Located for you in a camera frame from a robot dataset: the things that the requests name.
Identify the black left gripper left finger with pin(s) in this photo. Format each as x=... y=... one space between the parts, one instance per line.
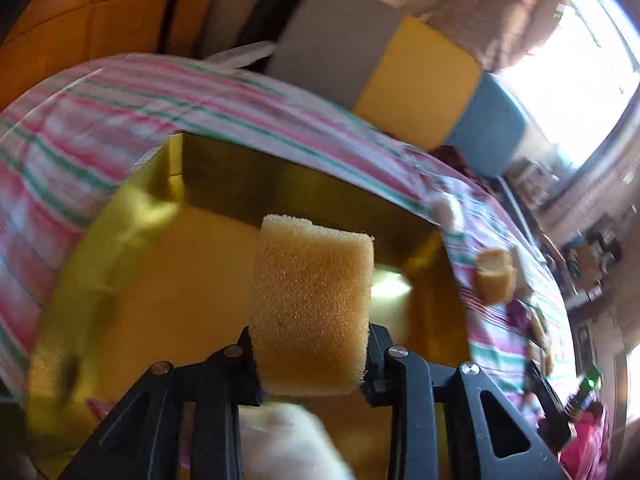
x=140 y=437

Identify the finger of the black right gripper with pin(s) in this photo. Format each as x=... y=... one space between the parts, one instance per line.
x=536 y=383

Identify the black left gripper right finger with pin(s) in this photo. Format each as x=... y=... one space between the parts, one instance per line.
x=460 y=407

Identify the purple snack packet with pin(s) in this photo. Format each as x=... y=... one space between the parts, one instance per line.
x=100 y=409

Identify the yellow sponge block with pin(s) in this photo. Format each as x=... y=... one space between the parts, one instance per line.
x=310 y=305
x=494 y=277

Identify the white towel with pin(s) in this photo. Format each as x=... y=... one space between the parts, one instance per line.
x=285 y=441

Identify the person's right hand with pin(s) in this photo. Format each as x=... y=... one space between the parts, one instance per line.
x=587 y=456

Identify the black stereo speaker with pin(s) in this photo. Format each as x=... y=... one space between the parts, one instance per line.
x=605 y=244

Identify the white cotton ball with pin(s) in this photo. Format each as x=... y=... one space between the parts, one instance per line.
x=447 y=213

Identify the gold metal tin box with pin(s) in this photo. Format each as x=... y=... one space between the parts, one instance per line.
x=164 y=273

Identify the dark red cloth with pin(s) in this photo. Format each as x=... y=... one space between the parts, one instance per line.
x=453 y=158

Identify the striped pink green bedsheet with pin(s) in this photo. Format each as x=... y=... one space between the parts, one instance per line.
x=68 y=143

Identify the pink window curtain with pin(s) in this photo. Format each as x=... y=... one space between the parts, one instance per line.
x=497 y=33

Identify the orange wooden wardrobe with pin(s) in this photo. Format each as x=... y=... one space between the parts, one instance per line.
x=48 y=36

